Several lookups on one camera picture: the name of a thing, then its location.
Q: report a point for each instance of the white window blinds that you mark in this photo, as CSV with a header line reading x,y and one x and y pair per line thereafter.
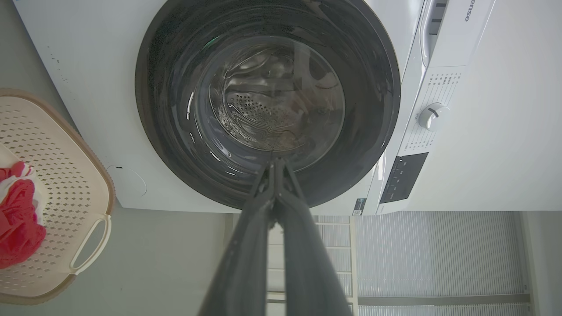
x,y
439,254

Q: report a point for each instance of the white control knob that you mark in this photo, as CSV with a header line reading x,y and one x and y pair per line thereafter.
x,y
432,116

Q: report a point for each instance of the white front-load washing machine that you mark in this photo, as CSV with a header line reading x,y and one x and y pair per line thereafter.
x,y
96,66

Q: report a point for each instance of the white detergent drawer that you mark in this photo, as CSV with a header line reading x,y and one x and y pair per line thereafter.
x,y
459,44

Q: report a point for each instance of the red and white garment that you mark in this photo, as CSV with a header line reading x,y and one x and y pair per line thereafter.
x,y
19,219

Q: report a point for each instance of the round white filter cover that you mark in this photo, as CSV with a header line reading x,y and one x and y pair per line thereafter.
x,y
127,182

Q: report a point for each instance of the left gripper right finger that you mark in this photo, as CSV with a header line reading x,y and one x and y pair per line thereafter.
x,y
307,263

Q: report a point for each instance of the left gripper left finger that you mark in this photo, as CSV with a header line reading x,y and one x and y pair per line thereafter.
x,y
246,263

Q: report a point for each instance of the black display panel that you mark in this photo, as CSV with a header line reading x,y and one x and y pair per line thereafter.
x,y
403,177

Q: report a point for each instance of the white shelf rack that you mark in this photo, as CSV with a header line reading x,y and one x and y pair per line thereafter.
x,y
340,245

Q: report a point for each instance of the small dark corner sticker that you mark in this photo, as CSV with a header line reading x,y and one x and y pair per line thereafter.
x,y
359,207

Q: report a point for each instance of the steel washer drum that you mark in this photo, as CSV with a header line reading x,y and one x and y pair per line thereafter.
x,y
272,114

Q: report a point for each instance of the black round washer door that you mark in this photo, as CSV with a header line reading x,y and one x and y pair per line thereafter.
x,y
175,131

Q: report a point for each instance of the cream perforated laundry basket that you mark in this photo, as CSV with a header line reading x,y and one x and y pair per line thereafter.
x,y
66,184

